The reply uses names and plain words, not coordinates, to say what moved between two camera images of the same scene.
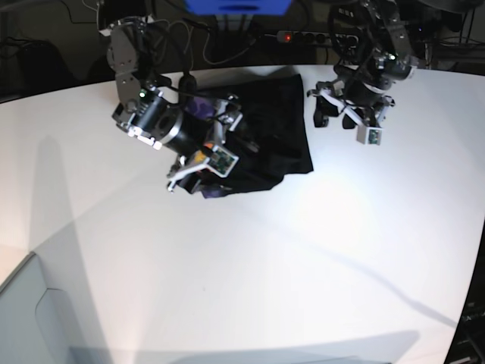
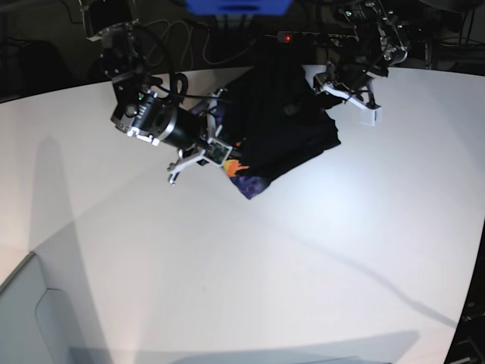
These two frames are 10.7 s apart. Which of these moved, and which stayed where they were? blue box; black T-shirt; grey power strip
Moved: black T-shirt
Stayed: grey power strip; blue box
